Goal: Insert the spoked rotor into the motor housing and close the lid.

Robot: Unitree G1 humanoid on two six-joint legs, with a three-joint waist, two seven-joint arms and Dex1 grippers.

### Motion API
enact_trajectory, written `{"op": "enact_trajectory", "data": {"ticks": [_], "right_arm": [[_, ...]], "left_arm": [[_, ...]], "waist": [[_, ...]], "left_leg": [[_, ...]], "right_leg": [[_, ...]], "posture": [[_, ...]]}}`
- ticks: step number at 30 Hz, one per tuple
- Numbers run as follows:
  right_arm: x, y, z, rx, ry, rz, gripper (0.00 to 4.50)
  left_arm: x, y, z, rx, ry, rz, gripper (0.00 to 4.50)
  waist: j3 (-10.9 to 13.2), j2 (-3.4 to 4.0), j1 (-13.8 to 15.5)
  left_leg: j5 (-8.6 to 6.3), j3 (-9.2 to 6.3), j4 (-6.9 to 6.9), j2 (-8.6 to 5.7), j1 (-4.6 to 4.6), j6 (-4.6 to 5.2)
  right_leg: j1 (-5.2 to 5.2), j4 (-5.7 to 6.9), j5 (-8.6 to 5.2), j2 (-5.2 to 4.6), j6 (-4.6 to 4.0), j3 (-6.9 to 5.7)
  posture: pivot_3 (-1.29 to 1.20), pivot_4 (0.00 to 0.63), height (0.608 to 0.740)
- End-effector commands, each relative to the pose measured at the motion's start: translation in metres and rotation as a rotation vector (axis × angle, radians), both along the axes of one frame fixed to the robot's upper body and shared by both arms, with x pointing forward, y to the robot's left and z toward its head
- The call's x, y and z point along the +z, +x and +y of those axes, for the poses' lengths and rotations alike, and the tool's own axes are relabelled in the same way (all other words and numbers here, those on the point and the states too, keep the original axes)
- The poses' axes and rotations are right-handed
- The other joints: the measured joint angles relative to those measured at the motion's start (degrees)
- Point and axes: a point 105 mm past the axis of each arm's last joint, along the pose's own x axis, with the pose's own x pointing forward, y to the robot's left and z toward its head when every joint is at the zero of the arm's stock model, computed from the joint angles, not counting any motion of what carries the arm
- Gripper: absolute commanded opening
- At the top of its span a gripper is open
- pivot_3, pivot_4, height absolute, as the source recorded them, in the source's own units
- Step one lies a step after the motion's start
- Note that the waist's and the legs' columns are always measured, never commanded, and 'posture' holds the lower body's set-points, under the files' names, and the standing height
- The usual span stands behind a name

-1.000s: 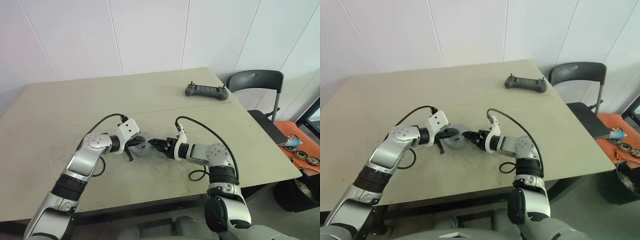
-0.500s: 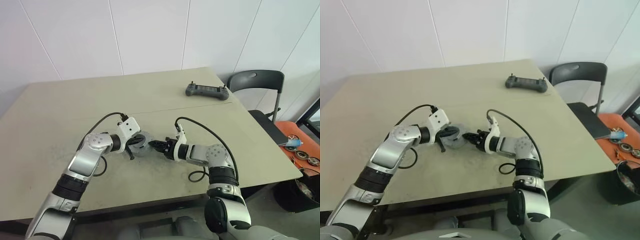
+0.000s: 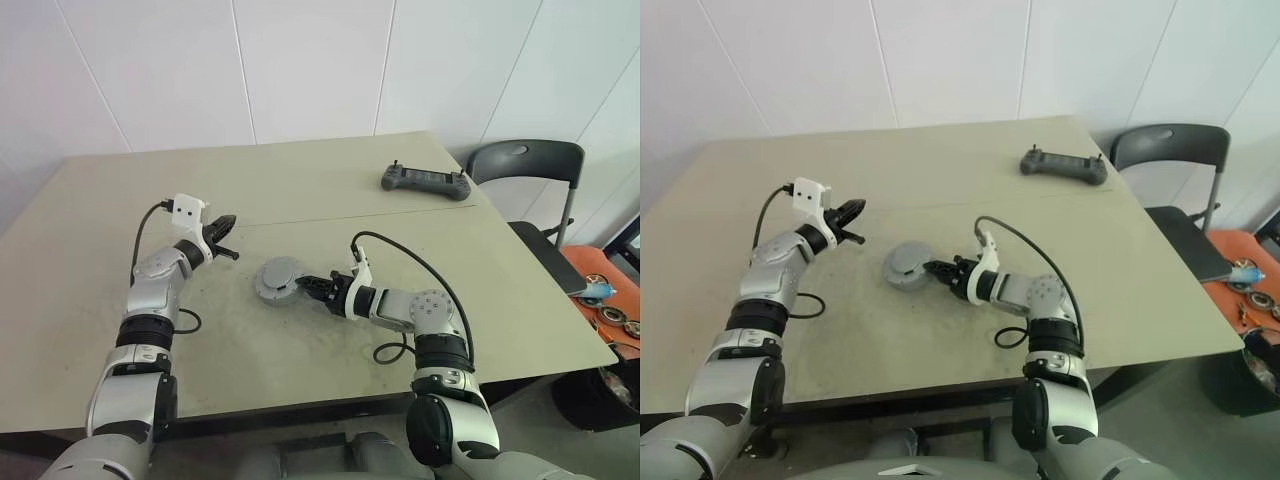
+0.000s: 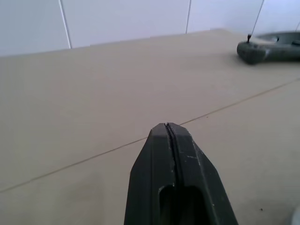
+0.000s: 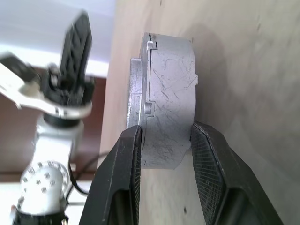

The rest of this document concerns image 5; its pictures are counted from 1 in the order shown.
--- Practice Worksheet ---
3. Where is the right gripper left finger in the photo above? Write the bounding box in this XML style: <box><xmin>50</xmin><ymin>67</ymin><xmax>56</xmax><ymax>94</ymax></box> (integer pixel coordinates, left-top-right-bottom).
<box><xmin>78</xmin><ymin>124</ymin><xmax>143</xmax><ymax>225</ymax></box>

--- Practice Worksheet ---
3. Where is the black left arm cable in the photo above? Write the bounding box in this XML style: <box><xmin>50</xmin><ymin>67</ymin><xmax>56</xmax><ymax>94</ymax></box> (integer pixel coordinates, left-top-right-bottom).
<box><xmin>67</xmin><ymin>161</ymin><xmax>91</xmax><ymax>195</ymax></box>

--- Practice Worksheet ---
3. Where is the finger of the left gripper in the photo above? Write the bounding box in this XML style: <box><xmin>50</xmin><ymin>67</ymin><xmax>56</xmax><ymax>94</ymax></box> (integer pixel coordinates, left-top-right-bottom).
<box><xmin>79</xmin><ymin>10</ymin><xmax>93</xmax><ymax>78</ymax></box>
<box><xmin>60</xmin><ymin>16</ymin><xmax>83</xmax><ymax>78</ymax></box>

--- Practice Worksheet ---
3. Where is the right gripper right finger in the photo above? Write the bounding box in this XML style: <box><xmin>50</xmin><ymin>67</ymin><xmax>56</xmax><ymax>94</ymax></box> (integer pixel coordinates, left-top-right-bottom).
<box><xmin>188</xmin><ymin>120</ymin><xmax>285</xmax><ymax>225</ymax></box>

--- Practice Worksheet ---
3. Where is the silver motor housing with windings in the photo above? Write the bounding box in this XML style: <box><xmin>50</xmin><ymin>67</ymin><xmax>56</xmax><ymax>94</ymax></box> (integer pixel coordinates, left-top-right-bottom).
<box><xmin>140</xmin><ymin>32</ymin><xmax>199</xmax><ymax>170</ymax></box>

